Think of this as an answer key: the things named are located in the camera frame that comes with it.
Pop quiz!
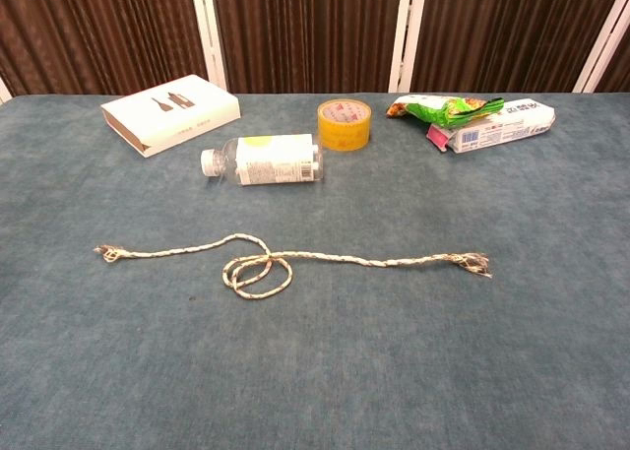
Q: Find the white braided rope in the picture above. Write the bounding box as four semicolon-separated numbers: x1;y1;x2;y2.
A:
93;232;493;301

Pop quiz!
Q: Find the clear plastic bottle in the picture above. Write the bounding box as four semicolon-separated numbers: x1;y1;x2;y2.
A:
199;133;325;188

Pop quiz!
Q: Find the yellow packing tape roll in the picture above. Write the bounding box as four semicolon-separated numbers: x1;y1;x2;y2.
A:
317;98;373;153

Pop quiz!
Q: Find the blue table mat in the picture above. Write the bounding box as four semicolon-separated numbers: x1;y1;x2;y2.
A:
0;93;630;450

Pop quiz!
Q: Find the green snack bag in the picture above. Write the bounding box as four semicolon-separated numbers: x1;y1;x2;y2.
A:
386;95;506;130

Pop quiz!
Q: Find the white cardboard box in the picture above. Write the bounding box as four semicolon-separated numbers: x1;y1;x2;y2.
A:
99;74;242;160

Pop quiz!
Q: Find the brown pleated curtain panel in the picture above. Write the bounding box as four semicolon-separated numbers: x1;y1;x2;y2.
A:
210;0;404;96
410;0;627;95
0;0;209;97
595;24;630;95

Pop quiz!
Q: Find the white toothpaste box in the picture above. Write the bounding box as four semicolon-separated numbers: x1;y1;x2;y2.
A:
425;97;557;155

